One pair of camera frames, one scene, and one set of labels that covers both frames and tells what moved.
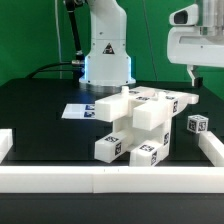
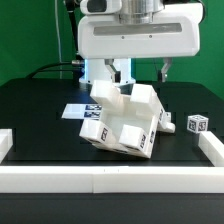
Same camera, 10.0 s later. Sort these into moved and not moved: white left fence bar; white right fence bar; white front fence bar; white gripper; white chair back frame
Moved: white gripper; white chair back frame
Not moved: white front fence bar; white right fence bar; white left fence bar
